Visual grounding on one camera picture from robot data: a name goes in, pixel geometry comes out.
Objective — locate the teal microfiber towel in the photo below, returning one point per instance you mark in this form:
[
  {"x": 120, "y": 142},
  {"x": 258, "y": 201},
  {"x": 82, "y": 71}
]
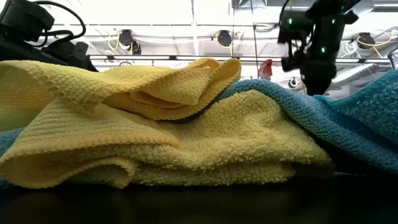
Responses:
[{"x": 311, "y": 118}]

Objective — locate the yellow microfiber towel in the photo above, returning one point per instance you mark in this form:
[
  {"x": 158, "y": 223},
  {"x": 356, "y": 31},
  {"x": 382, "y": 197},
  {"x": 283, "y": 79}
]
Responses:
[
  {"x": 233, "y": 133},
  {"x": 155, "y": 81}
]

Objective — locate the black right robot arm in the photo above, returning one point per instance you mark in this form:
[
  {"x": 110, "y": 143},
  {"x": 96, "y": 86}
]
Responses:
[{"x": 326, "y": 34}]

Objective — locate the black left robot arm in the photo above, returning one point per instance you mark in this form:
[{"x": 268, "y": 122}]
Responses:
[{"x": 18, "y": 18}]

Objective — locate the clear spray bottle red trigger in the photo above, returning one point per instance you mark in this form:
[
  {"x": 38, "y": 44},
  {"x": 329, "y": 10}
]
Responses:
[{"x": 265, "y": 70}]

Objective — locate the small black ceiling reel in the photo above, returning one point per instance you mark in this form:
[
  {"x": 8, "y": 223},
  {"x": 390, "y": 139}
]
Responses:
[{"x": 136, "y": 48}]

